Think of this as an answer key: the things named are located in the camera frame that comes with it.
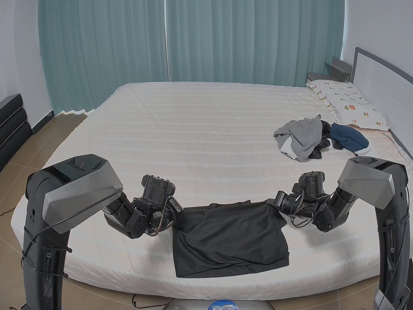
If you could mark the bed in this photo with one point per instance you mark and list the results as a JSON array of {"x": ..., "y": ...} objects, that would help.
[{"x": 193, "y": 134}]

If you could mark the dark blue garment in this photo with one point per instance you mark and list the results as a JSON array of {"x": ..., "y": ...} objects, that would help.
[{"x": 350, "y": 137}]

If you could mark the grey bedside table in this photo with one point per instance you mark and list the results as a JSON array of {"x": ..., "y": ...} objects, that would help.
[{"x": 337, "y": 67}]

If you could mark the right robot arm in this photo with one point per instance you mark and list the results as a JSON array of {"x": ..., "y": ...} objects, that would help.
[{"x": 367, "y": 182}]

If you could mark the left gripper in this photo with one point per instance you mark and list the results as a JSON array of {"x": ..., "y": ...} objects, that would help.
[{"x": 164, "y": 218}]

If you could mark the black chest of drawers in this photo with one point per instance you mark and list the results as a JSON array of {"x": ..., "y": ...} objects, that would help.
[{"x": 13, "y": 124}]

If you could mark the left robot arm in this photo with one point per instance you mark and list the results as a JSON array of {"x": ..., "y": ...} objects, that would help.
[{"x": 80, "y": 186}]

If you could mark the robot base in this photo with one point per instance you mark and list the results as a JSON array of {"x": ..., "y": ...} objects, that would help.
[{"x": 222, "y": 305}]

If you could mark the black T-shirt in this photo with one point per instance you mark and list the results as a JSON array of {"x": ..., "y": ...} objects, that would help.
[{"x": 226, "y": 237}]

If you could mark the blue-green curtain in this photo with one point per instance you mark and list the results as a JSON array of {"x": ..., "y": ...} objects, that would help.
[
  {"x": 103, "y": 44},
  {"x": 251, "y": 34}
]

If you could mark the white printed pillow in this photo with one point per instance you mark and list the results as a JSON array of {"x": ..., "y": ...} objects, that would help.
[{"x": 350, "y": 103}]

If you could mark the pile of clothes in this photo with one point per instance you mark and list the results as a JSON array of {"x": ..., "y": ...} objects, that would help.
[{"x": 301, "y": 136}]

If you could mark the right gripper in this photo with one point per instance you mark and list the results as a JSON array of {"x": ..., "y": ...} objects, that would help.
[{"x": 295, "y": 205}]

